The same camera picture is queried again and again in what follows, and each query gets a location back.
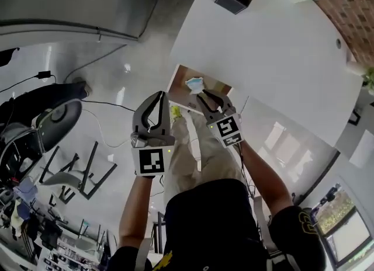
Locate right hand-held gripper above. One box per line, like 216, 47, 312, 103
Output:
196, 89, 245, 149

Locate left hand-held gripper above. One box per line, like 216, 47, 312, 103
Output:
130, 91, 176, 176

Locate blue white item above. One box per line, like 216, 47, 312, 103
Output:
185, 76, 205, 95

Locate wooden drawer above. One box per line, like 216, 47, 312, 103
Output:
166, 64, 235, 116

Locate person's left forearm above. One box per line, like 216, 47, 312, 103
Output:
118, 173, 156, 250

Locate person's right forearm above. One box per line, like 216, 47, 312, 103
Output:
241, 140, 295, 216

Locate person's beige trousers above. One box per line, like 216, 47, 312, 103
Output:
162, 111, 247, 208

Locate white glossy cabinet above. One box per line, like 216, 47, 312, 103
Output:
186, 95, 342, 206

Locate grey office chair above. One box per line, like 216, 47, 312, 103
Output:
30, 99, 84, 154

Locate person's black t-shirt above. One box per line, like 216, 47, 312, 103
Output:
107, 178, 327, 271

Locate blue cloth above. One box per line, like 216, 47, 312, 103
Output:
12, 176, 39, 204

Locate green potted plant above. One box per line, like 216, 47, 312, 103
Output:
361, 67, 374, 95

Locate window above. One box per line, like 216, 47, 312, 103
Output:
311, 182, 374, 268

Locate black floor cable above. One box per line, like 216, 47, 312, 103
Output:
86, 99, 138, 112

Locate white floor cable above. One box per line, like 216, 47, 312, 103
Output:
83, 108, 133, 149

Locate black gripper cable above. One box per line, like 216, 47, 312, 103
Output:
236, 141, 258, 199

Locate long black cabinet cable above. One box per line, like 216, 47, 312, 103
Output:
136, 0, 160, 40

